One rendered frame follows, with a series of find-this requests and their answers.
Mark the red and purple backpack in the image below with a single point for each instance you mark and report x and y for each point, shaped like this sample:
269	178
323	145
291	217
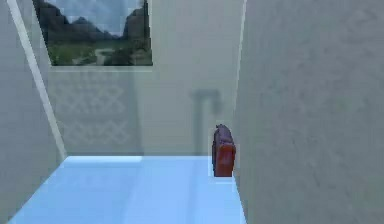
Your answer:
223	153

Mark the mountain landscape window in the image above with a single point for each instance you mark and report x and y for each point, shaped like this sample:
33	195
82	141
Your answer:
96	36

